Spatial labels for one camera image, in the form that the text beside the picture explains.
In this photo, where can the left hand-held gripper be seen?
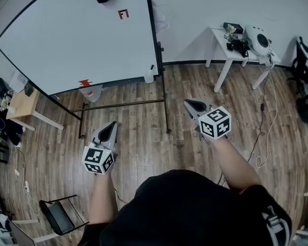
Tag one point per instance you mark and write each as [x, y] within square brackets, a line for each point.
[98, 158]

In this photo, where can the white square table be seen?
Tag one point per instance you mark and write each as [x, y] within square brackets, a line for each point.
[220, 45]

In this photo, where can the white round headset device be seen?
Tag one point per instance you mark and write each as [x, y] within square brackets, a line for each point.
[258, 41]

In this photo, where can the person's left forearm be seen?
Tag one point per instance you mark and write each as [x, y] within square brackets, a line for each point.
[102, 199]

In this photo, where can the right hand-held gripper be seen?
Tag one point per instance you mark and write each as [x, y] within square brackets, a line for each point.
[215, 123]

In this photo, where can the black folding chair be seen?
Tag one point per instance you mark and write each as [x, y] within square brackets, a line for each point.
[57, 218]

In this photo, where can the clear crumpled plastic bag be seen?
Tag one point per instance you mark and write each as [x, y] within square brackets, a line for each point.
[159, 18]

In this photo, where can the wooden table with white legs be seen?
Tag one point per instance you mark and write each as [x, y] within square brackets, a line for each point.
[21, 106]

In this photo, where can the black stool frame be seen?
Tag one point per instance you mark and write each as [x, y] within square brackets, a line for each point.
[306, 104]

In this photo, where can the white whiteboard with black frame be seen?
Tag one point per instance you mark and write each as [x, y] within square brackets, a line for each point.
[74, 42]

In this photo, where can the black metal whiteboard stand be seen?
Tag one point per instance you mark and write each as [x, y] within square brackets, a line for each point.
[118, 103]

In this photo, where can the small black box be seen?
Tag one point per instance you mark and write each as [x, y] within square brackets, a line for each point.
[28, 90]

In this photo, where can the clear plastic holder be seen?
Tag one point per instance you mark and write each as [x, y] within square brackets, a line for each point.
[149, 78]

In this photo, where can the black office chair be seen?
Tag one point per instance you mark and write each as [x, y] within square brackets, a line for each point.
[300, 63]

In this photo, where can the pile of dark clothes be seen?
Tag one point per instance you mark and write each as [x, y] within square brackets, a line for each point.
[7, 127]

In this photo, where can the white marker with black cap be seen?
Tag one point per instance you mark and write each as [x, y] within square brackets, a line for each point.
[151, 70]

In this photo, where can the clear plastic bag red label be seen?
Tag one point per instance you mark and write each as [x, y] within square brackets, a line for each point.
[92, 93]

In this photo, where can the red flat magnet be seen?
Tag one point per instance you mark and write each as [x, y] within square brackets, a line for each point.
[85, 83]

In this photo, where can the black flat box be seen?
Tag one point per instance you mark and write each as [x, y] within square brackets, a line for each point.
[234, 27]

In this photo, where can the person's black shirt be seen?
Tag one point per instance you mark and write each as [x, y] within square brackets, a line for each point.
[184, 211]

